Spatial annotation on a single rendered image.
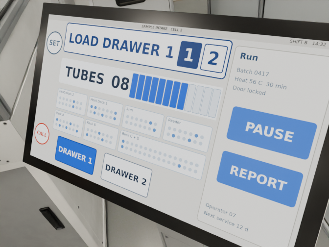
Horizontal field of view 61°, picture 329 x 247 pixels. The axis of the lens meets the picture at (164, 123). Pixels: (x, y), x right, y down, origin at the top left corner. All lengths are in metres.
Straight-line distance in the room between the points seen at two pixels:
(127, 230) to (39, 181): 0.72
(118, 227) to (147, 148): 1.18
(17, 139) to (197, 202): 0.56
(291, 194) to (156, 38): 0.28
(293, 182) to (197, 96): 0.16
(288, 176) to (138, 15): 0.31
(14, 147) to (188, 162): 0.57
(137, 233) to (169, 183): 1.14
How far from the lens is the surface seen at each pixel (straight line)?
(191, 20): 0.41
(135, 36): 0.45
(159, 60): 0.42
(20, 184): 1.01
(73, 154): 0.52
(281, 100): 0.37
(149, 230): 1.54
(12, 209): 1.12
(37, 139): 0.59
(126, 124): 0.45
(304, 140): 0.37
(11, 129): 0.82
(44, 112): 0.57
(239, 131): 0.37
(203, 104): 0.39
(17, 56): 0.97
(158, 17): 0.44
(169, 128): 0.41
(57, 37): 0.56
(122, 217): 1.61
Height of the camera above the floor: 1.36
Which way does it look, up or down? 43 degrees down
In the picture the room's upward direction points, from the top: 11 degrees counter-clockwise
